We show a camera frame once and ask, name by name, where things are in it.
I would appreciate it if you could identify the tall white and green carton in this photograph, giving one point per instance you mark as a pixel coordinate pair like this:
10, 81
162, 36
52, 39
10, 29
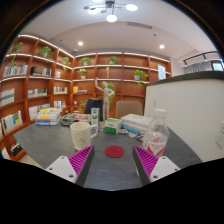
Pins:
95, 116

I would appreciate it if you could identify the wooden wall shelf unit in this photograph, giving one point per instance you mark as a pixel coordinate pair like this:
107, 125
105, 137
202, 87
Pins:
130, 90

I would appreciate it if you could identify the ceiling air vent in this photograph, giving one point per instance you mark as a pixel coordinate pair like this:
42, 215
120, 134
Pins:
139, 25

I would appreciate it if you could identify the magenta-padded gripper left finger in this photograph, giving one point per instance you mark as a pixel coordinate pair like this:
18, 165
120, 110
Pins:
63, 168

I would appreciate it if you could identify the white counter with dark top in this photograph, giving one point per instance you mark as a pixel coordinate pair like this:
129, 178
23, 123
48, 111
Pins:
183, 113

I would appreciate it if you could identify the clear plastic water bottle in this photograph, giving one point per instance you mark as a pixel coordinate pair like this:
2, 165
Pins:
156, 136

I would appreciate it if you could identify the dark blue chair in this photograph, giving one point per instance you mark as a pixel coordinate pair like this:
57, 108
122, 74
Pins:
93, 106

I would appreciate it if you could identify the stack of white books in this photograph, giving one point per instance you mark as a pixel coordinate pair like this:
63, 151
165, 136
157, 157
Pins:
136, 121

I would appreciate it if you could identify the recessed ceiling light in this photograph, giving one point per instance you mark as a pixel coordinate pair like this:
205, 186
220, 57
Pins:
161, 46
80, 43

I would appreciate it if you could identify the beige chair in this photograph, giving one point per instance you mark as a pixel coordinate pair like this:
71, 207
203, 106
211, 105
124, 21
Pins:
128, 108

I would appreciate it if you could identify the green and white box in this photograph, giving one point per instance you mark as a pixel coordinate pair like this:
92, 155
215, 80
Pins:
112, 126

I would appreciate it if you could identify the stack of colourful books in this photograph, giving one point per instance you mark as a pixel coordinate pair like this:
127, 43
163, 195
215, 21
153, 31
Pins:
48, 117

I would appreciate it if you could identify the white wall outlet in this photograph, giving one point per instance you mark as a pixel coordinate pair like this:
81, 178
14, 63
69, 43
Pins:
220, 135

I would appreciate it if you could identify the branched ceiling chandelier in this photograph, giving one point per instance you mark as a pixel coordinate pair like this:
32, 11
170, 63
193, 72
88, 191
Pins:
111, 17

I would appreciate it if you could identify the stack of dark magazines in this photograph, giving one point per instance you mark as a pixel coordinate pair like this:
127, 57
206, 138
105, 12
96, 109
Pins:
75, 118

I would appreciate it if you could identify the wooden artist mannequin figure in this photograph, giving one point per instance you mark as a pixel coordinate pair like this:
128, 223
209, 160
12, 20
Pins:
106, 100

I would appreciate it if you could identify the cream mug with bear print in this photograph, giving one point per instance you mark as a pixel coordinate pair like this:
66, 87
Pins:
80, 135

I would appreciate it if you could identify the flat round red coaster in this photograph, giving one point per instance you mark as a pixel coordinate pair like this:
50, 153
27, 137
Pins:
114, 151

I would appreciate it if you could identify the grey curtain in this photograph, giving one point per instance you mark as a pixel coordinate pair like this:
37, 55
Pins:
198, 66

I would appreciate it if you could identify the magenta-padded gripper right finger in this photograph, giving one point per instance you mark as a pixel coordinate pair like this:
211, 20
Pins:
161, 168

